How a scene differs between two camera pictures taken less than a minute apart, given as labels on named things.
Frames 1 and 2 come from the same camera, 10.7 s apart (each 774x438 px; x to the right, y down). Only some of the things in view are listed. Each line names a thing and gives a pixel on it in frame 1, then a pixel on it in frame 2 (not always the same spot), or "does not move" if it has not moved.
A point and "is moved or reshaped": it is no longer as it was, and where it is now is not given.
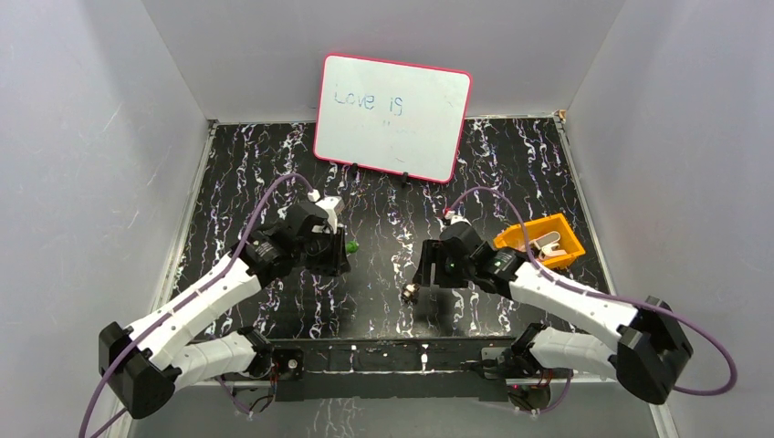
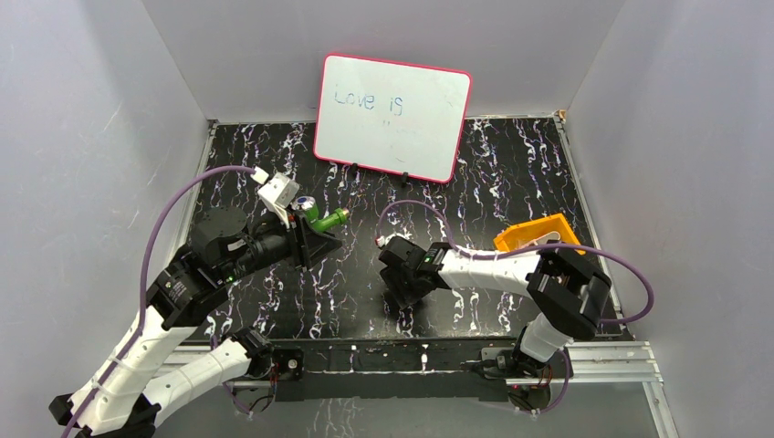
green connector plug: x=351 y=246 is moved or reshaped
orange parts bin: x=514 y=238 does not move
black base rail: x=390 y=367 does not move
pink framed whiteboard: x=392 y=117 does not move
